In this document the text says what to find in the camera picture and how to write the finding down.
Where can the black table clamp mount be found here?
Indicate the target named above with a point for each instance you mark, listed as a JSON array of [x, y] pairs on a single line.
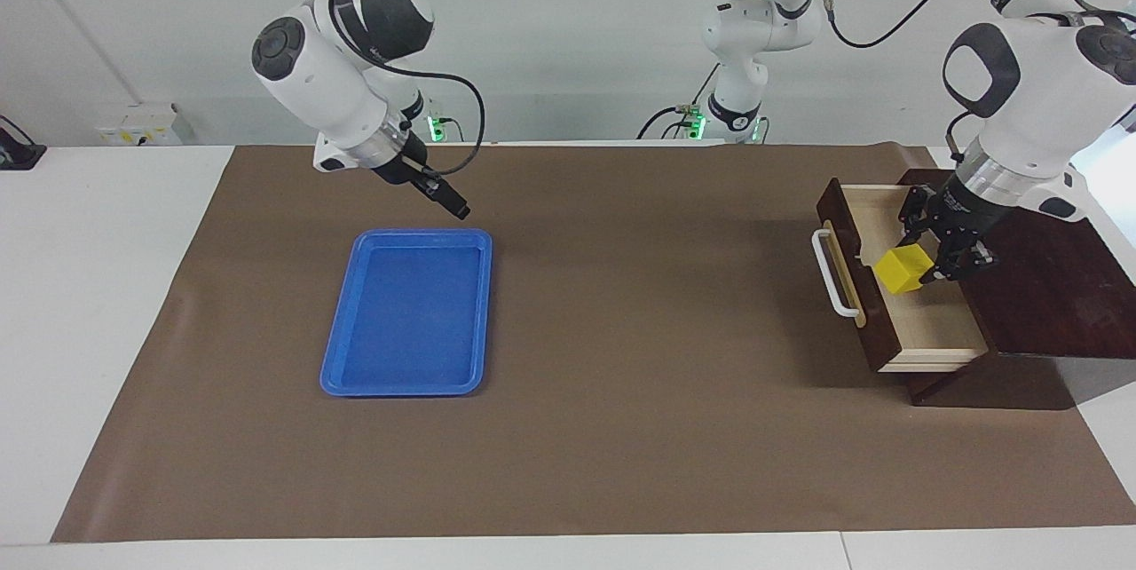
[[18, 153]]

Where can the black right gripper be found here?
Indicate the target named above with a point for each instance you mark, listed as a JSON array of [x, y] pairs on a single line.
[[398, 163]]

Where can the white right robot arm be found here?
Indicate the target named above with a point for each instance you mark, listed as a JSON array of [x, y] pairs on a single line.
[[328, 91]]

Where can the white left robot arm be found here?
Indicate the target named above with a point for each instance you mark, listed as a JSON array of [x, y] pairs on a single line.
[[1038, 99]]

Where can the brown table mat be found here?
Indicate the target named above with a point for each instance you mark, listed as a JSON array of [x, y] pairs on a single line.
[[621, 419]]

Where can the blue plastic tray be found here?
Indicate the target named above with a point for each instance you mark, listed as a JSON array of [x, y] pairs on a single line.
[[408, 321]]

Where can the dark wooden cabinet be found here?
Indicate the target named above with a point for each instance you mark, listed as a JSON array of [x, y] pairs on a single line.
[[1065, 321]]

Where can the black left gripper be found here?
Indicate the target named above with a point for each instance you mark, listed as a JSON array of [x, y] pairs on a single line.
[[967, 210]]

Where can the white wall socket box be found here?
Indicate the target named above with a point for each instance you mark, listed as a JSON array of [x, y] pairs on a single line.
[[142, 128]]

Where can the dark wooden drawer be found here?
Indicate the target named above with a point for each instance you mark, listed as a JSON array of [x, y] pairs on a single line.
[[932, 321]]

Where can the yellow cube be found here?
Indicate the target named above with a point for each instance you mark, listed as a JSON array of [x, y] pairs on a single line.
[[901, 273]]

